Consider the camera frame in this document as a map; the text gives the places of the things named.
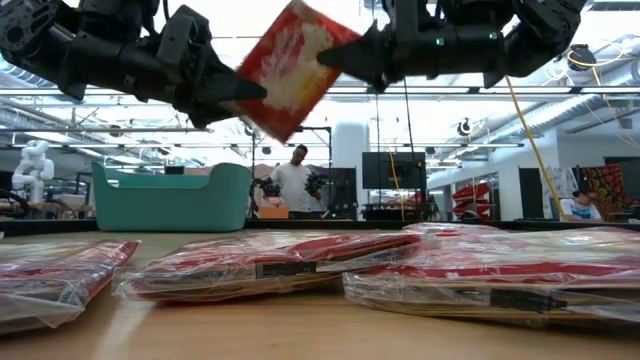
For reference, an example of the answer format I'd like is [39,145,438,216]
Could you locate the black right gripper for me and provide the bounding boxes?
[316,19,454,95]

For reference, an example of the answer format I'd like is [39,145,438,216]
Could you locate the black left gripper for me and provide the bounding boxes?
[139,44,269,130]

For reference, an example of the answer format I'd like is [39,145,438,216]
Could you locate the red popcorn bag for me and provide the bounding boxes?
[227,0,362,145]
[0,238,142,335]
[401,221,507,237]
[342,225,640,329]
[111,231,425,304]

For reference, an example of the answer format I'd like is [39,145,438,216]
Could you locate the person's black handheld gripper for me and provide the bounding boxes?
[304,172,327,197]
[253,177,282,199]

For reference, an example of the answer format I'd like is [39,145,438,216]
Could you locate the standing person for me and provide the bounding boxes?
[269,144,321,220]

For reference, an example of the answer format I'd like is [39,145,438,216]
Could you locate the black monitor screen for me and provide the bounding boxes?
[362,151,428,190]

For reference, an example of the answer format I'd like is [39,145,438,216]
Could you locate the orange box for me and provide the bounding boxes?
[257,206,290,220]

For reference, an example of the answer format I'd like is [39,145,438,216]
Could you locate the teal plastic basket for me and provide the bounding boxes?
[91,161,253,233]

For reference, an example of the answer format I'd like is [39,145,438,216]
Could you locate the red storage bins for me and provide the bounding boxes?
[452,182,494,217]

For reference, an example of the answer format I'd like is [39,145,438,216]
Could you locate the wooden workbench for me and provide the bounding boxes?
[0,199,94,220]

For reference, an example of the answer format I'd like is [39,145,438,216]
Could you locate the white humanoid robot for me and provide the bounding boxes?
[10,139,55,204]

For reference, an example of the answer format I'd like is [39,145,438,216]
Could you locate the black door panel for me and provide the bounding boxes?
[518,167,544,220]

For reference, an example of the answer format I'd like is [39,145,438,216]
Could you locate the white printed hanging cloth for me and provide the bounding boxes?
[542,166,579,220]

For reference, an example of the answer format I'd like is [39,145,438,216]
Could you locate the seated person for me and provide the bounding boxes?
[559,189,604,223]

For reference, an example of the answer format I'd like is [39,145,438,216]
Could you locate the red patterned hanging cloth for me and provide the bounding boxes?
[579,163,627,211]

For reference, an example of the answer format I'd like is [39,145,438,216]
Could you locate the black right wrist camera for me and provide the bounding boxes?
[382,0,441,29]

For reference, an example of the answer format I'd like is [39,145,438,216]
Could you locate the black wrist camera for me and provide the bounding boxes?
[155,3,214,61]
[382,0,441,29]

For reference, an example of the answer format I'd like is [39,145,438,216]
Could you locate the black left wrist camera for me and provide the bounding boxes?
[155,3,214,61]

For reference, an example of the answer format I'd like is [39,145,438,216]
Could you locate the black metal stand frame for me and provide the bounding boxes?
[251,125,333,220]

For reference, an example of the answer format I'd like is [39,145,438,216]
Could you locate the thin black hanging cable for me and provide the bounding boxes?
[402,77,416,156]

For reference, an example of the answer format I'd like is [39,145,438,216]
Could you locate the thin yellow hanging cable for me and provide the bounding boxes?
[387,149,405,221]

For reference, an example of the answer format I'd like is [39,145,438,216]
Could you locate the thick yellow hanging cable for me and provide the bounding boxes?
[504,74,569,221]

